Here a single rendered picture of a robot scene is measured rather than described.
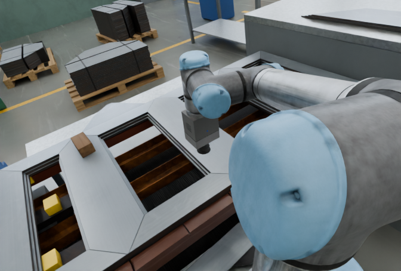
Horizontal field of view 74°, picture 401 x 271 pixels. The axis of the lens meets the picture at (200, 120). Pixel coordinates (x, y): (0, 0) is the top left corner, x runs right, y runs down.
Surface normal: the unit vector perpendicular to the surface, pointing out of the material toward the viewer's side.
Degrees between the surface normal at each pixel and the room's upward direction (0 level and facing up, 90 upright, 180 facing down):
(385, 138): 31
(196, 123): 93
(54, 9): 90
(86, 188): 0
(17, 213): 0
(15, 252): 0
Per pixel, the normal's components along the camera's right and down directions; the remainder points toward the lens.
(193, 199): -0.16, -0.80
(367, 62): -0.82, 0.44
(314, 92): -0.85, -0.41
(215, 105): 0.28, 0.56
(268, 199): -0.96, 0.13
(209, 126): 0.57, 0.45
